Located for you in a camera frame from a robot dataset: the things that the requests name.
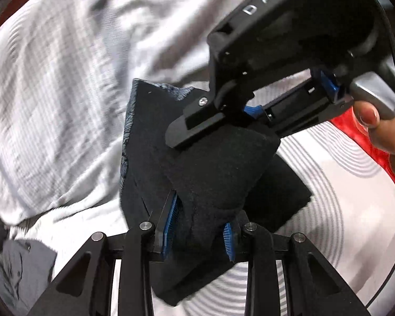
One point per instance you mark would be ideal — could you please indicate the white circle-pattern bed sheet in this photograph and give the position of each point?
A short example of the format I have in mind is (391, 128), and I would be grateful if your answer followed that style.
(332, 210)

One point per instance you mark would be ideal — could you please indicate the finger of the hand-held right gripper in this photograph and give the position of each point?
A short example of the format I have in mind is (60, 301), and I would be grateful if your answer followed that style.
(299, 105)
(197, 121)

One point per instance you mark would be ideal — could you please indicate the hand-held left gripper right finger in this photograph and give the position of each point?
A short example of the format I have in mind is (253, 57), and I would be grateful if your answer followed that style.
(229, 240)

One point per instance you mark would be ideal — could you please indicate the black pants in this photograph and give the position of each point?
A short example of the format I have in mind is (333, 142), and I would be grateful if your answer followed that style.
(217, 171)

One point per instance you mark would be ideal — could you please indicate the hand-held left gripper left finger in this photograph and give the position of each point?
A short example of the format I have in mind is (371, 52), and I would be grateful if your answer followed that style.
(171, 219)

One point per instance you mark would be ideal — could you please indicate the grey striped quilt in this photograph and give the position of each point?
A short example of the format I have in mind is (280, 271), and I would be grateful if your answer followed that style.
(69, 105)

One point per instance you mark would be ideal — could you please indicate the red embroidered cushion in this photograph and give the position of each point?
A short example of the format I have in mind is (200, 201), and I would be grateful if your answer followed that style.
(350, 135)

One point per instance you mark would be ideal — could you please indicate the person's right hand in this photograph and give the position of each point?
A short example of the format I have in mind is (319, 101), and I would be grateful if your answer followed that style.
(386, 138)

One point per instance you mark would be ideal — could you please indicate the grey buttoned garment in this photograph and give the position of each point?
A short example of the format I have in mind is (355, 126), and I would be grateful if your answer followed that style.
(19, 263)

